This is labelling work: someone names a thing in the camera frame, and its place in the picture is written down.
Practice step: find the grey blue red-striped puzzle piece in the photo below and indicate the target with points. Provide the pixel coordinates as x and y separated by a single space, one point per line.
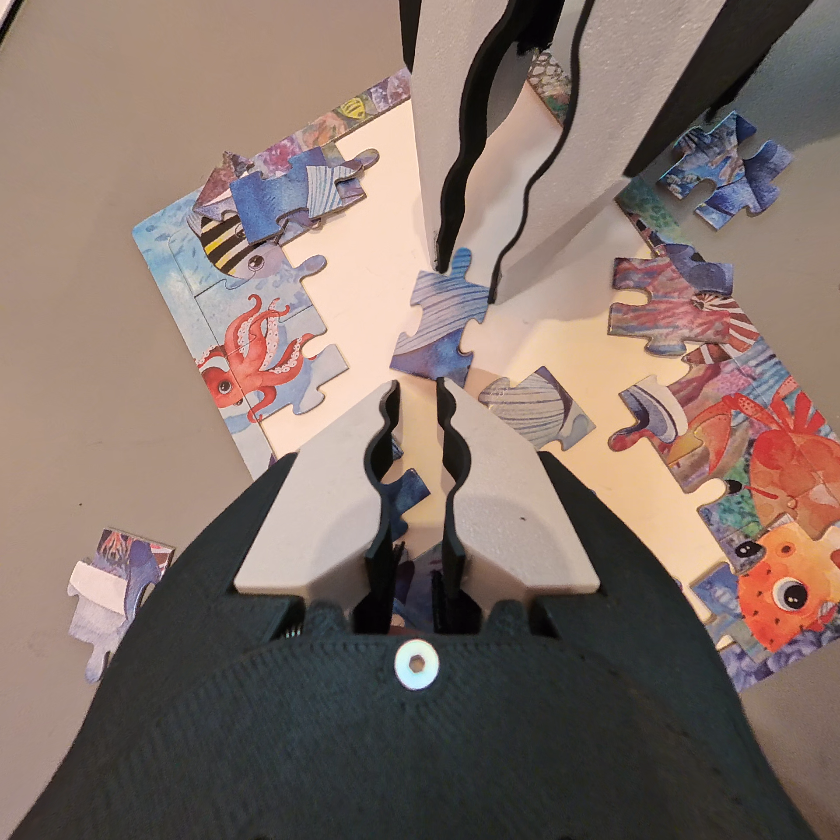
131 564

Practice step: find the dark blue whale puzzle piece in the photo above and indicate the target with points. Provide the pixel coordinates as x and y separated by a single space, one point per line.
269 197

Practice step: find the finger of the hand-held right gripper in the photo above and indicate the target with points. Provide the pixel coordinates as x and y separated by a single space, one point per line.
436 98
623 79

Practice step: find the pile of loose puzzle pieces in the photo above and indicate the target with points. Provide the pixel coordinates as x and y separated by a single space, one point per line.
728 190

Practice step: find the white stand base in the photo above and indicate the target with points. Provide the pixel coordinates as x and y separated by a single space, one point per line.
5 10

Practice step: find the group of assembled puzzle pieces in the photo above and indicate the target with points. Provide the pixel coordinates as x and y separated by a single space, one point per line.
256 354

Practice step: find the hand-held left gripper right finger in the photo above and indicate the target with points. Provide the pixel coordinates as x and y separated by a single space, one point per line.
525 525

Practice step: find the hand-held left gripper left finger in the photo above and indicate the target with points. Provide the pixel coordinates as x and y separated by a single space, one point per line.
308 525

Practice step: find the red coral navy puzzle piece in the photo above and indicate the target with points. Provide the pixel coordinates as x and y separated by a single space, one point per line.
656 308

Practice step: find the blue and striped puzzle piece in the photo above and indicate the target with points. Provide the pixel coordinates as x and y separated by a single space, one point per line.
439 308

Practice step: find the ocean print puzzle board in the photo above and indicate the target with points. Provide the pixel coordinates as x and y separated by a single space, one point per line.
558 328

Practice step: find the orange pufferfish puzzle piece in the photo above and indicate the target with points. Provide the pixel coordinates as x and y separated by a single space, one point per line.
781 590

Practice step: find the pale striped whale puzzle piece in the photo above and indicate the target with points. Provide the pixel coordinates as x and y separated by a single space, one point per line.
531 400

